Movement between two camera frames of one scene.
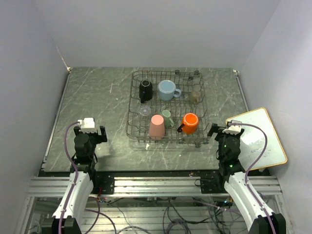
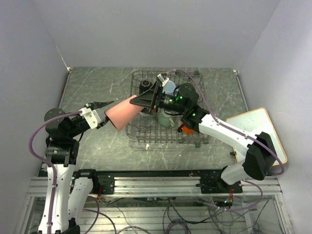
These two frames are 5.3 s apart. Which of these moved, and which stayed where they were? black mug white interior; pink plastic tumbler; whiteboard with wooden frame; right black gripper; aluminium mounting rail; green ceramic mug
Moved: pink plastic tumbler; right black gripper
Stayed: black mug white interior; whiteboard with wooden frame; green ceramic mug; aluminium mounting rail
